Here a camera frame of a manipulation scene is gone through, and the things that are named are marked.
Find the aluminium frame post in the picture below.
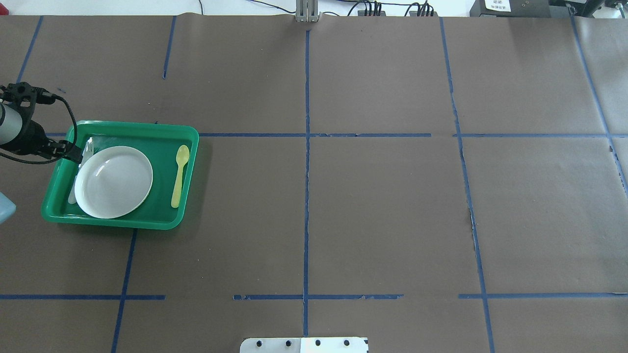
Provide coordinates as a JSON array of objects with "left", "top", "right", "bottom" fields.
[{"left": 294, "top": 0, "right": 321, "bottom": 23}]

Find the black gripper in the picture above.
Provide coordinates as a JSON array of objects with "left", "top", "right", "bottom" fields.
[{"left": 0, "top": 114, "right": 83, "bottom": 164}]

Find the black computer box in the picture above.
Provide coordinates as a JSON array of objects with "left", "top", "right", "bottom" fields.
[{"left": 469, "top": 0, "right": 551, "bottom": 18}]

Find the yellow plastic spoon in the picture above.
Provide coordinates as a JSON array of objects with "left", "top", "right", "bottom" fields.
[{"left": 170, "top": 145, "right": 190, "bottom": 208}]

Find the black camera cable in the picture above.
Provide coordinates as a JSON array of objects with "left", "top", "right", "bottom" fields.
[{"left": 0, "top": 94, "right": 79, "bottom": 164}]

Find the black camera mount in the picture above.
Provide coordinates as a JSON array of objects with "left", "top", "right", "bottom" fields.
[{"left": 0, "top": 82, "right": 56, "bottom": 115}]

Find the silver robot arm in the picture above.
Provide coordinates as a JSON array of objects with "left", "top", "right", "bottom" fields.
[{"left": 0, "top": 103, "right": 81, "bottom": 165}]

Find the white plastic fork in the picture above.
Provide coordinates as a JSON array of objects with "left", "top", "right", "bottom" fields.
[{"left": 67, "top": 136, "right": 95, "bottom": 204}]

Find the white round plate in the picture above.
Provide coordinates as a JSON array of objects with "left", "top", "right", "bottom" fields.
[{"left": 76, "top": 146, "right": 154, "bottom": 219}]

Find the white camera stand column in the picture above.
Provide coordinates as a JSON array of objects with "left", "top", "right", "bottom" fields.
[{"left": 239, "top": 337, "right": 369, "bottom": 353}]

